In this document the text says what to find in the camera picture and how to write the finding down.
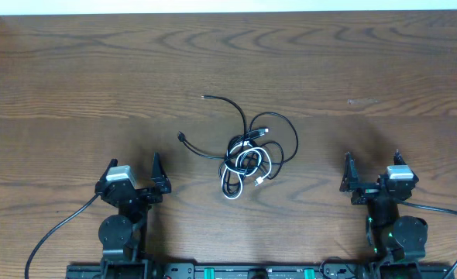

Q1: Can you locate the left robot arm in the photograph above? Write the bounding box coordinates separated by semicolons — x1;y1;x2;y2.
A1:
94;153;171;278

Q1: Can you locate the black usb cable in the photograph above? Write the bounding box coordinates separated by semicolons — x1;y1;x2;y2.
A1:
177;95;300;197

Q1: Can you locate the left camera black cable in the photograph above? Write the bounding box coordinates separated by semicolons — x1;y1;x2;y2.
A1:
24;193;101;279

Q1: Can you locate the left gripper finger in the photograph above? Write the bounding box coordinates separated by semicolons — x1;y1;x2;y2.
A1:
151;152;171;194
98;158;119;187

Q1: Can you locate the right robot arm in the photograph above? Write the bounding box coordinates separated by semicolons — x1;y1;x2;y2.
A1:
339;151;428;278

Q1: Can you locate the white usb cable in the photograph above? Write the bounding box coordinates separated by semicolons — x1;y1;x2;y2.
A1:
221;128;273;200

